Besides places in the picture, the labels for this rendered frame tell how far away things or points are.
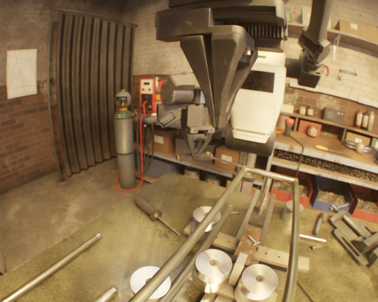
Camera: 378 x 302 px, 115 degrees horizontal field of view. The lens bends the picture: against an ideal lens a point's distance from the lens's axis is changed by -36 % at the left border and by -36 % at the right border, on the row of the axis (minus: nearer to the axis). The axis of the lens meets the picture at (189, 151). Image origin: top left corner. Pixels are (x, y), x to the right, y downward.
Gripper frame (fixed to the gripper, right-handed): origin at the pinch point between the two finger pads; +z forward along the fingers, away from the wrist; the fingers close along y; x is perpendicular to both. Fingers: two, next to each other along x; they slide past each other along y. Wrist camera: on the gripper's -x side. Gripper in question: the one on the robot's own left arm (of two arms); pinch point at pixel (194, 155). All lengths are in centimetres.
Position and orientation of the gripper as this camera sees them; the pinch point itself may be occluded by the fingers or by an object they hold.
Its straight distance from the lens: 53.2
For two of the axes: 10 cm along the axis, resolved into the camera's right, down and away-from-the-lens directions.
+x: 9.6, -0.5, 2.9
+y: 2.9, 3.5, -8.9
